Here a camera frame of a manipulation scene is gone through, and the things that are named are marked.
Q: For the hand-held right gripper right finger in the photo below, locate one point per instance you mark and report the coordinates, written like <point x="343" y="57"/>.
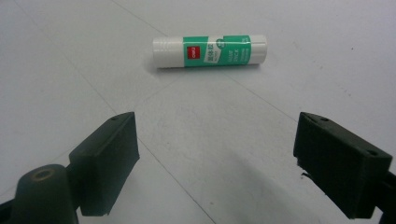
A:
<point x="339" y="165"/>

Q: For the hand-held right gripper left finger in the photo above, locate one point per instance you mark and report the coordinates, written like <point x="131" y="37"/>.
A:
<point x="104" y="165"/>

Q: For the green and white glue stick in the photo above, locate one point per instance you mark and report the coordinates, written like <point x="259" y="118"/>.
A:
<point x="211" y="50"/>

